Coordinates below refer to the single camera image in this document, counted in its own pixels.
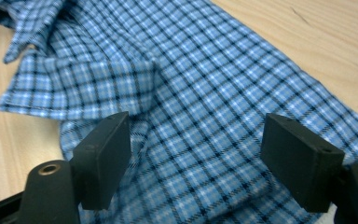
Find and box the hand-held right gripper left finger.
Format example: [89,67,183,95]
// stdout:
[71,110,132,211]

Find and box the blue checked shirt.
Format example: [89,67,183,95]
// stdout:
[0,0,358,224]

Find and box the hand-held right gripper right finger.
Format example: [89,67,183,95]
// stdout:
[259,112,346,214]

